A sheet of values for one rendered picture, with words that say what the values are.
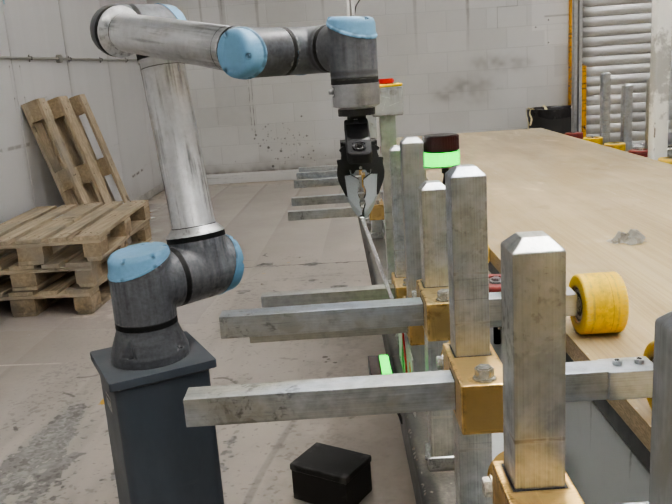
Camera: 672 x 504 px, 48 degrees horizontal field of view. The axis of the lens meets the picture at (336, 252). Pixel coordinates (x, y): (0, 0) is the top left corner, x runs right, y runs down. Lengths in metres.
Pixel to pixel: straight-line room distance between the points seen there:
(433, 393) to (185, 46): 1.01
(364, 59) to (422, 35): 7.57
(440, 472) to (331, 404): 0.40
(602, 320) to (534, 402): 0.49
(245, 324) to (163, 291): 0.87
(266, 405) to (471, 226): 0.27
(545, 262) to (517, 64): 8.62
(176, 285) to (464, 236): 1.20
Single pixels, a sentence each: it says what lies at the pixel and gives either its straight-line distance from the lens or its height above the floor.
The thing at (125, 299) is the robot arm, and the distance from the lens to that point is 1.85.
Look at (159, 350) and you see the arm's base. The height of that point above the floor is 0.64.
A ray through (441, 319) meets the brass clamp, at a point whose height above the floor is 0.95.
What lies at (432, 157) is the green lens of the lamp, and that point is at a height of 1.11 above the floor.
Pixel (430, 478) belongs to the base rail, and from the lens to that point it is 1.11.
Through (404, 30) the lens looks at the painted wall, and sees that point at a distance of 8.98.
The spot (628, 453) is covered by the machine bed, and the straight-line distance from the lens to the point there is 1.00.
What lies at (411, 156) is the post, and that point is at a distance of 1.24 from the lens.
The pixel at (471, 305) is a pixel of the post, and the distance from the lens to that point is 0.77.
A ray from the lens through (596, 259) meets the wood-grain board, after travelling 1.43.
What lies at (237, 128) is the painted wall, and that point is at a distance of 9.13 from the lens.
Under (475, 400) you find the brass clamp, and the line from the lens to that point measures 0.73.
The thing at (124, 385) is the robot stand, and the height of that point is 0.59.
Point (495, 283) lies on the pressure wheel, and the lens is 1.27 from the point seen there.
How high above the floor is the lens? 1.26
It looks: 14 degrees down
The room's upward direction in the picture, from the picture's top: 4 degrees counter-clockwise
